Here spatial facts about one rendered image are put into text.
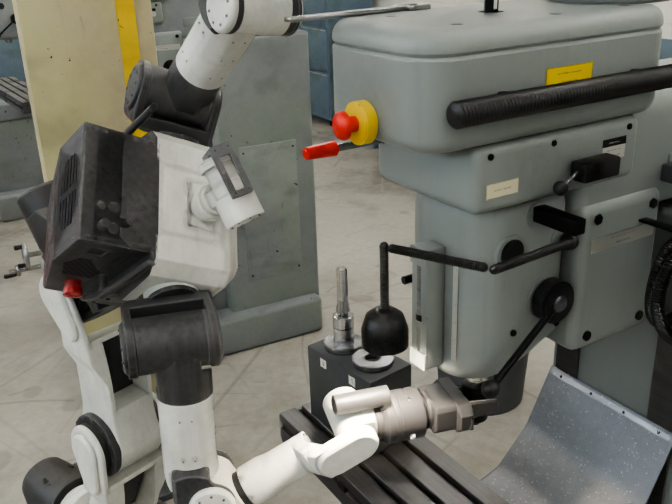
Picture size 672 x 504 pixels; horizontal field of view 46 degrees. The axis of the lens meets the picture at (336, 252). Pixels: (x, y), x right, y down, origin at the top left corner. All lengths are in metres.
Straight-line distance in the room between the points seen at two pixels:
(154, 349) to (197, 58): 0.47
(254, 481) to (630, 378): 0.78
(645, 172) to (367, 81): 0.51
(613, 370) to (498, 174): 0.71
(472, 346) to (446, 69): 0.46
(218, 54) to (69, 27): 1.44
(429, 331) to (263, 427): 2.34
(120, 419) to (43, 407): 2.26
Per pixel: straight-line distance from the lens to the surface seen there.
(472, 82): 1.05
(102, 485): 1.79
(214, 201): 1.28
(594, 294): 1.36
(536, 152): 1.17
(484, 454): 3.40
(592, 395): 1.77
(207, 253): 1.31
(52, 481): 2.18
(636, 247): 1.41
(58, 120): 2.74
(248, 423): 3.60
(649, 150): 1.38
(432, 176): 1.17
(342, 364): 1.75
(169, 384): 1.27
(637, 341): 1.66
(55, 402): 3.99
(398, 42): 1.04
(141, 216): 1.27
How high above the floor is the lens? 2.01
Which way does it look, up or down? 22 degrees down
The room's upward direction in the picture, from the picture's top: 2 degrees counter-clockwise
